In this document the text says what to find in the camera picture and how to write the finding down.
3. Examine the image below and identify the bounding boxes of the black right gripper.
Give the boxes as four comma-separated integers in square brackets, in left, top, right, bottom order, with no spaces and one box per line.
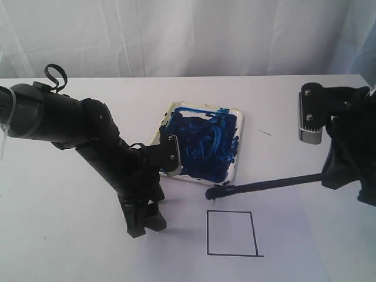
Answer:
[321,86,376,205]

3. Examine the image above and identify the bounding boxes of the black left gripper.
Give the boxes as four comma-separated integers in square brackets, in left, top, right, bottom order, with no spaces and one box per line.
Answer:
[117,143,167,237]

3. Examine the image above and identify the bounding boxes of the black paintbrush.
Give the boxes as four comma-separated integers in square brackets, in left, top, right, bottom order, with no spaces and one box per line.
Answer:
[205,173,325,200]

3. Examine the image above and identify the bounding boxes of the white paper with square outline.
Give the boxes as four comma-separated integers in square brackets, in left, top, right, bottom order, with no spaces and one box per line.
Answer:
[133,179,328,281]

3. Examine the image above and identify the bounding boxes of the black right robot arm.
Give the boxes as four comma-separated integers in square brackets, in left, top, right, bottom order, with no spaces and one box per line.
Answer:
[321,86,375,206]

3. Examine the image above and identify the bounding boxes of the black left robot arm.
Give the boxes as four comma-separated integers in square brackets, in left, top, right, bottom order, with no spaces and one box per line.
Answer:
[1,82,167,238]

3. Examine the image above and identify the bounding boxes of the white paint tray blue paint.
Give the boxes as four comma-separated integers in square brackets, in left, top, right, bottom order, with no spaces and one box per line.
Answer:
[151,101,243,186]

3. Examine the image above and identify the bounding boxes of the white backdrop curtain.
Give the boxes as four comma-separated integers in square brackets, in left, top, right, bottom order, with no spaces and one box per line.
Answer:
[1,1,375,83]

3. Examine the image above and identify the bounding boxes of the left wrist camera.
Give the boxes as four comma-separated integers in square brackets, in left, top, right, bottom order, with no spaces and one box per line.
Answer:
[146,135,182,177]

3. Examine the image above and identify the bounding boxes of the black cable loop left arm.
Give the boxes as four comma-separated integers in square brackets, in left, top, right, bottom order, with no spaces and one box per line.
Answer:
[44,63,68,94]

